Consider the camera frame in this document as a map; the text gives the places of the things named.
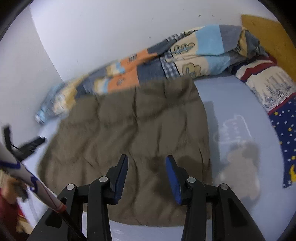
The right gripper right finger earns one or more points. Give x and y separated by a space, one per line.
230 219

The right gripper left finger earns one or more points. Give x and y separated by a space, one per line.
86 214

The olive brown puffer jacket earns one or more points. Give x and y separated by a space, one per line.
146 123

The person's left hand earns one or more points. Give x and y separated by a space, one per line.
8 191

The navy star patterned pillow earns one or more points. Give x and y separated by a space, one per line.
275 90

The colourful patchwork quilt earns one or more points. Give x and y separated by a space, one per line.
202 51

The wooden headboard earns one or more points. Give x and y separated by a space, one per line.
274 39

